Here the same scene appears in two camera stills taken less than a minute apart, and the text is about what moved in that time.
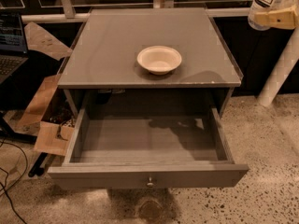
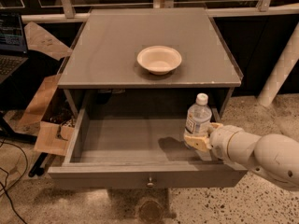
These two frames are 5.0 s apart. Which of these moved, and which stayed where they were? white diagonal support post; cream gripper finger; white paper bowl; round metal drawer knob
Moved: cream gripper finger
Stayed: white paper bowl; white diagonal support post; round metal drawer knob
